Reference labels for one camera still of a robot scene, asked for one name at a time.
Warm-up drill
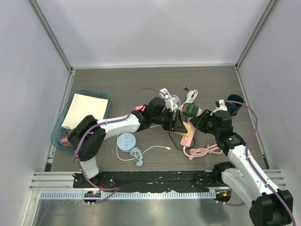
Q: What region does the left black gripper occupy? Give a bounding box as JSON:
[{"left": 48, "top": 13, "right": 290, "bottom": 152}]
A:
[{"left": 151, "top": 108, "right": 186, "bottom": 132}]

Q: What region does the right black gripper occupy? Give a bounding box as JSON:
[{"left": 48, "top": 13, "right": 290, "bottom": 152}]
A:
[{"left": 192, "top": 109, "right": 221, "bottom": 137}]

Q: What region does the dark green cube socket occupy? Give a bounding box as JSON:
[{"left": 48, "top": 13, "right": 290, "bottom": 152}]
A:
[{"left": 181, "top": 103, "right": 202, "bottom": 118}]

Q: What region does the pink power strip with cable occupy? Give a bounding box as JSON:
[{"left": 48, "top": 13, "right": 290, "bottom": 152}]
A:
[{"left": 180, "top": 125, "right": 222, "bottom": 161}]

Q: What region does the white power strip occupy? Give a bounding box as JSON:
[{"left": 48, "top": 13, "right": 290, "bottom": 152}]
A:
[{"left": 159, "top": 88, "right": 172, "bottom": 101}]

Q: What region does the pink square plug adapter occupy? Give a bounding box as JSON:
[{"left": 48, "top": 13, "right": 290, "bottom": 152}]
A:
[{"left": 135, "top": 105, "right": 146, "bottom": 111}]

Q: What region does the round blue power socket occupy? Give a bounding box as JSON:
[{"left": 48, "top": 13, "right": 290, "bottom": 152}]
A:
[{"left": 116, "top": 133, "right": 143, "bottom": 167}]

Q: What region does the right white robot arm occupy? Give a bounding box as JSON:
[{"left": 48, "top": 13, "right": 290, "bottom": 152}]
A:
[{"left": 190, "top": 110, "right": 296, "bottom": 226}]

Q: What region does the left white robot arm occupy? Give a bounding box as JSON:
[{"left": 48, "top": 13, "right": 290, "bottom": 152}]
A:
[{"left": 67, "top": 97, "right": 187, "bottom": 188}]

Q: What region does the dark green mug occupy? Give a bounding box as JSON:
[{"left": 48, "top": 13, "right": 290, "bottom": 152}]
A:
[{"left": 225, "top": 94, "right": 244, "bottom": 116}]

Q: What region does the white paper pad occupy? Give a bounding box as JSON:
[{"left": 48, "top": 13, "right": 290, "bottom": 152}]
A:
[{"left": 62, "top": 94, "right": 109, "bottom": 129}]

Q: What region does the teal plastic bin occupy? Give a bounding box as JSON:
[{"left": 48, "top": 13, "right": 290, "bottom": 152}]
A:
[{"left": 51, "top": 90, "right": 112, "bottom": 153}]

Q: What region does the white coiled cable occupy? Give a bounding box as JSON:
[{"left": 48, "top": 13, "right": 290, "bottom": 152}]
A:
[{"left": 180, "top": 89, "right": 198, "bottom": 110}]

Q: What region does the thin black cable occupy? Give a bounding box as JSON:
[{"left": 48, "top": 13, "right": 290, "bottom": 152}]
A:
[{"left": 168, "top": 86, "right": 197, "bottom": 151}]

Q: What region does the thin white usb cable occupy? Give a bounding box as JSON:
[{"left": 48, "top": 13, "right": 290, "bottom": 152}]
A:
[{"left": 116, "top": 124, "right": 172, "bottom": 162}]

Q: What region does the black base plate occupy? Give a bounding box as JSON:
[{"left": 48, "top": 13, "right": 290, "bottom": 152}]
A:
[{"left": 72, "top": 170, "right": 242, "bottom": 193}]

